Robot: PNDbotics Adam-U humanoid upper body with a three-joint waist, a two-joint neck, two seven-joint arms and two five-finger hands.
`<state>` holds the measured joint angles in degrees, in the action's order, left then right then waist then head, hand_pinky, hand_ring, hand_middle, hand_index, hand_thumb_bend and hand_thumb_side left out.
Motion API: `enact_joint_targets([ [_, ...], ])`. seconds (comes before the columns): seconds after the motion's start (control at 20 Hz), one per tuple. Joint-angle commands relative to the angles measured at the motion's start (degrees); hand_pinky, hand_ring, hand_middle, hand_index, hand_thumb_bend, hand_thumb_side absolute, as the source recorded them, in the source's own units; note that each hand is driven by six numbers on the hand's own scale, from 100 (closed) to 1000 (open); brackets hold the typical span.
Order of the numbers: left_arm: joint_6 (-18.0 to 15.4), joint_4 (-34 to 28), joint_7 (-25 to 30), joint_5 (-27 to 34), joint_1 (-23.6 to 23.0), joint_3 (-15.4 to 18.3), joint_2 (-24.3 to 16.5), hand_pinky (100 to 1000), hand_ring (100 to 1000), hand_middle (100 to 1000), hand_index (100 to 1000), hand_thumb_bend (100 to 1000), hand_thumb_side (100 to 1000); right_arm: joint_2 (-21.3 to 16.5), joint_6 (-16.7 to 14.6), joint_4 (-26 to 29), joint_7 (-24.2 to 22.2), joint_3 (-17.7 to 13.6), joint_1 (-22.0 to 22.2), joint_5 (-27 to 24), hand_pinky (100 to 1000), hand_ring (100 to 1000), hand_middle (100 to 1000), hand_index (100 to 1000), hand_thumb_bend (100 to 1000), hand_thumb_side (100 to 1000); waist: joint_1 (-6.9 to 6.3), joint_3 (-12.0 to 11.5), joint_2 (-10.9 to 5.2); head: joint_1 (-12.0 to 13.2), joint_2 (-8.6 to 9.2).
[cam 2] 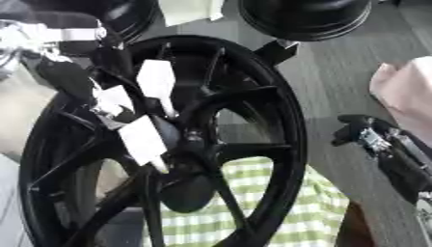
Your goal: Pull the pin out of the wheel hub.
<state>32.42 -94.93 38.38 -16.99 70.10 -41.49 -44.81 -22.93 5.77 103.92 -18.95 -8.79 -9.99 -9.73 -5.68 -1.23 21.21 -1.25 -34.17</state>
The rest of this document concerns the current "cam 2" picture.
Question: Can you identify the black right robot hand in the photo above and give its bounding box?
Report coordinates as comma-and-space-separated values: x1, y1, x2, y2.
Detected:
331, 113, 432, 206

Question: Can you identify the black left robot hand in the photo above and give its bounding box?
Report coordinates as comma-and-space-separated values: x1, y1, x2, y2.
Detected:
34, 28, 139, 107

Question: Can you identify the white pin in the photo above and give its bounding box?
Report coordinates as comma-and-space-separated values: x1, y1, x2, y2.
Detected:
135, 58, 181, 119
91, 84, 137, 120
116, 115, 173, 175

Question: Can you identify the black round wheel rim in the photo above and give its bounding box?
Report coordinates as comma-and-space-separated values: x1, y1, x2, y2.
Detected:
236, 0, 375, 42
21, 0, 162, 44

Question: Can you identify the black spoked wheel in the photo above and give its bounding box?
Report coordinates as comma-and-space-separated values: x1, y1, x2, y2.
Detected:
14, 34, 311, 247

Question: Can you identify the white paper sheet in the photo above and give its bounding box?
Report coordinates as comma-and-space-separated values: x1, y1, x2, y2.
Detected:
155, 0, 229, 28

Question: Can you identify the black wedge bracket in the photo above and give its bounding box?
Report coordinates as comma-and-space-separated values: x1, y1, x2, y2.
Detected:
251, 39, 303, 68

